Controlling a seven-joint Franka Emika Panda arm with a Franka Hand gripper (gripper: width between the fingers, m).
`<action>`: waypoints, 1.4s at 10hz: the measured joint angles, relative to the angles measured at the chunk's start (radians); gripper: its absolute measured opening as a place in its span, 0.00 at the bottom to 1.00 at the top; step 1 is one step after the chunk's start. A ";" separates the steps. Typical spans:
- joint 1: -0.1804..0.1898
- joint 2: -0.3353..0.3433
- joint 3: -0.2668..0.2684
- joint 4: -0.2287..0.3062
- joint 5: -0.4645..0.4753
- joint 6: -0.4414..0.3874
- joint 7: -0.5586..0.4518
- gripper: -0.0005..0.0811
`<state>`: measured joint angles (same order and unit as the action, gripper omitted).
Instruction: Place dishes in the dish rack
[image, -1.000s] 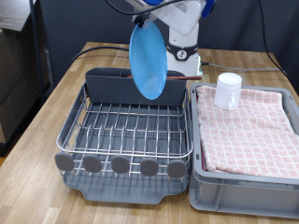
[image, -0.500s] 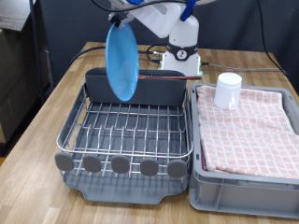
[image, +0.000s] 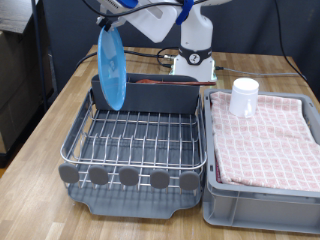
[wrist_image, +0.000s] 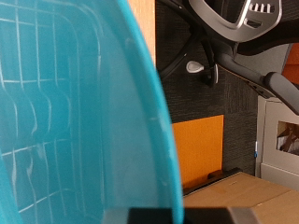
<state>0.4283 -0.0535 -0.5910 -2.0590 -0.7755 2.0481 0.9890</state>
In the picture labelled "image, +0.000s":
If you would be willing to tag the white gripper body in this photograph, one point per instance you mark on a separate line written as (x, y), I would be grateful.
(156, 23)

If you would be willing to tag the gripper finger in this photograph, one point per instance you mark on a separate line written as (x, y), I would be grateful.
(107, 26)
(100, 20)

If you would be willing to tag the blue plastic plate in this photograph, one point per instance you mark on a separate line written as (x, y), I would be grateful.
(111, 73)

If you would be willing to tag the reddish brown wooden spoon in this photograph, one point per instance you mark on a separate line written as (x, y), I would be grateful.
(150, 81)

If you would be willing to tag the white mug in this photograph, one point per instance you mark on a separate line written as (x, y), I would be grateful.
(243, 96)

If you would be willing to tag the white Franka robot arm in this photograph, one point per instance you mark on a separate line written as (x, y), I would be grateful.
(196, 36)

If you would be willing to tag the black metal pole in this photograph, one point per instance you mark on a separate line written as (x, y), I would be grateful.
(38, 50)

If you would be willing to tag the dark grey cutlery holder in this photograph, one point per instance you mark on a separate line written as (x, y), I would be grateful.
(160, 98)

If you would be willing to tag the brown cardboard box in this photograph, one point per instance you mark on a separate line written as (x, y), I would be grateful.
(16, 83)

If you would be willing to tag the pink checkered towel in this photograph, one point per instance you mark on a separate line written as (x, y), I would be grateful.
(260, 150)

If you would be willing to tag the grey plastic drain tray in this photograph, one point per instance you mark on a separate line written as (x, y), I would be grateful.
(133, 208)

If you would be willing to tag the grey plastic crate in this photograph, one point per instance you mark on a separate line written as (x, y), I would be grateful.
(266, 213)

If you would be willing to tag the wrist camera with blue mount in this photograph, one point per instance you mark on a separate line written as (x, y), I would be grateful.
(128, 2)

